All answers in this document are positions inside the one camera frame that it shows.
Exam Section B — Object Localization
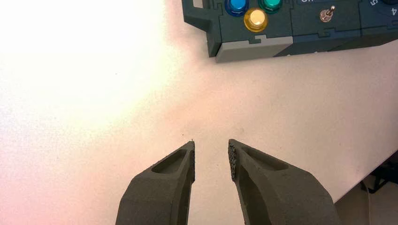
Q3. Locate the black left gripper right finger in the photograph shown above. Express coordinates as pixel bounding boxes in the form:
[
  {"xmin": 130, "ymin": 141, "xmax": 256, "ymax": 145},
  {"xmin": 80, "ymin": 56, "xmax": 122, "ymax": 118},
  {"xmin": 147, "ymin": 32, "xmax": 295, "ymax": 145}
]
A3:
[{"xmin": 228, "ymin": 139, "xmax": 343, "ymax": 225}]

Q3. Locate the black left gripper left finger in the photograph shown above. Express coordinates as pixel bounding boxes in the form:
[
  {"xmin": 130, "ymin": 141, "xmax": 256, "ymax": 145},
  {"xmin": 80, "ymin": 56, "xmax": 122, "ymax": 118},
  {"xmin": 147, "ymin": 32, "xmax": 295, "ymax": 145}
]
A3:
[{"xmin": 115, "ymin": 141, "xmax": 196, "ymax": 225}]

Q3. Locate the black right arm base stand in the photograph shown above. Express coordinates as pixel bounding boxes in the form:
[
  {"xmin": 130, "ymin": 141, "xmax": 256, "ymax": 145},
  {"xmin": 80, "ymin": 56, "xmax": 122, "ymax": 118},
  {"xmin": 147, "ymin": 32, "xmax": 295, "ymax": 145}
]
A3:
[{"xmin": 364, "ymin": 152, "xmax": 398, "ymax": 195}]

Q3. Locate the dark teal and grey control box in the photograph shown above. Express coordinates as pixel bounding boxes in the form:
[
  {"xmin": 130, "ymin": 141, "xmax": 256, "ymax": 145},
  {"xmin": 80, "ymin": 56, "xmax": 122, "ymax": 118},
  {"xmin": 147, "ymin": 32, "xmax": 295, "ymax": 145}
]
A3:
[{"xmin": 182, "ymin": 0, "xmax": 398, "ymax": 64}]

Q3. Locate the green round push button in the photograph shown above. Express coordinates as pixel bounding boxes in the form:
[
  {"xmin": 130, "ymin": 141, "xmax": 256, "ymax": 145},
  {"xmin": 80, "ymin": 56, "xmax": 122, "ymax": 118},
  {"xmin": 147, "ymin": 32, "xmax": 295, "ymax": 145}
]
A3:
[{"xmin": 258, "ymin": 0, "xmax": 283, "ymax": 14}]

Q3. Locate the blue round push button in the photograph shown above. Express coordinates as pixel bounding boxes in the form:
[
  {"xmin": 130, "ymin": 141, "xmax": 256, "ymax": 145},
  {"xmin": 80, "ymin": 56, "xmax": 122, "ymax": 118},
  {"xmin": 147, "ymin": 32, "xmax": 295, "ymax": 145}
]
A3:
[{"xmin": 224, "ymin": 0, "xmax": 250, "ymax": 17}]

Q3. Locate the silver metal toggle switch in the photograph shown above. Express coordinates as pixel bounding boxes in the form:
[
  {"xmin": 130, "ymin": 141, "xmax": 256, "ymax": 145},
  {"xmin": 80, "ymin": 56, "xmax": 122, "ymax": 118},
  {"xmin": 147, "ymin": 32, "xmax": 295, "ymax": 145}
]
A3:
[{"xmin": 319, "ymin": 5, "xmax": 337, "ymax": 23}]

